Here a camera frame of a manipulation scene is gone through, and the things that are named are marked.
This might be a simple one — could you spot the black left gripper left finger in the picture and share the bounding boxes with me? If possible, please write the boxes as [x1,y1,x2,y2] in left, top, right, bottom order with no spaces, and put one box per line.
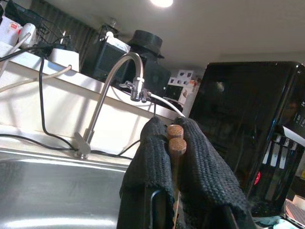
[118,116,176,229]

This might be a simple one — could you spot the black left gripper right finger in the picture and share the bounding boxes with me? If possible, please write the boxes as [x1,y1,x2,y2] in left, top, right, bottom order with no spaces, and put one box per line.
[175,116,257,229]

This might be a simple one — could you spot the brown wooden chopstick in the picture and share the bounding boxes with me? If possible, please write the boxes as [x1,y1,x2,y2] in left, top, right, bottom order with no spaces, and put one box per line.
[166,124,184,141]
[168,138,187,229]

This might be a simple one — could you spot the stainless steel kitchen sink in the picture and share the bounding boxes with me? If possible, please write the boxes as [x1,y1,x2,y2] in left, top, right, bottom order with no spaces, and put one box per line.
[0,147,134,229]

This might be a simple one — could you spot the black water dispenser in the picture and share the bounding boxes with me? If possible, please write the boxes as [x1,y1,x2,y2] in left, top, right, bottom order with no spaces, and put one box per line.
[189,61,305,218]

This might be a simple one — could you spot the silver gooseneck sink faucet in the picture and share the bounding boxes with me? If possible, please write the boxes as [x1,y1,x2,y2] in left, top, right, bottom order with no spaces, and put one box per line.
[73,52,153,160]

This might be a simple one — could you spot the white box black squares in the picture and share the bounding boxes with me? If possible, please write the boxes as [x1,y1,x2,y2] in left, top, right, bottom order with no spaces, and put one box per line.
[165,68,201,107]

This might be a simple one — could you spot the black cube box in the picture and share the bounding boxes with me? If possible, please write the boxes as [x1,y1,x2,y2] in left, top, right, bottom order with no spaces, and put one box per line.
[132,57,172,98]

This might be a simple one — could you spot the black mesh-front box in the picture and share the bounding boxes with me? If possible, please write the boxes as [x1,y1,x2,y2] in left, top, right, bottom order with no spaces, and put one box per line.
[80,38,131,82]

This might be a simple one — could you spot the black hat-shaped part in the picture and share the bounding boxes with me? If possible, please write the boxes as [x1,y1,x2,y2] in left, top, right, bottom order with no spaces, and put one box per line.
[127,30,165,60]

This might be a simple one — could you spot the white rectangular adapter box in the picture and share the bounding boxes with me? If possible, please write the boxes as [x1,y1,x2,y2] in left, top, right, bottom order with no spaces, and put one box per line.
[49,47,80,72]

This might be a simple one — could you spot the dark pleated curtain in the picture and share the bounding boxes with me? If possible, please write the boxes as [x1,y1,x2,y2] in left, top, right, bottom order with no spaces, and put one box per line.
[30,0,103,75]

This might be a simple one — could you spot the round ceiling light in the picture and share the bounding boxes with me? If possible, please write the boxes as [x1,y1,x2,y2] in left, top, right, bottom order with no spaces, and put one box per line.
[149,0,174,8]

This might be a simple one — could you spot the white rounded plug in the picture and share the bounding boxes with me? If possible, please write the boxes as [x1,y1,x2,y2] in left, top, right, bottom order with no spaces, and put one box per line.
[18,22,39,49]

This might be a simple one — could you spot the white box red logo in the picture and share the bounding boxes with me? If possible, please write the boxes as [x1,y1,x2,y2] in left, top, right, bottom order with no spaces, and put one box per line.
[0,16,23,46]

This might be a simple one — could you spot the white flexible water hose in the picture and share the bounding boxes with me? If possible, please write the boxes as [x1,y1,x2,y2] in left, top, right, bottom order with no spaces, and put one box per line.
[149,93,186,118]

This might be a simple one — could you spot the white power cable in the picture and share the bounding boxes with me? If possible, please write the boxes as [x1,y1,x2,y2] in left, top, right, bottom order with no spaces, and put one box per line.
[0,32,32,79]
[0,64,72,94]

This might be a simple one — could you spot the thick black power cable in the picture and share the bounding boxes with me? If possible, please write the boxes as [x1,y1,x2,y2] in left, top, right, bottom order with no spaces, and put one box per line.
[0,44,53,63]

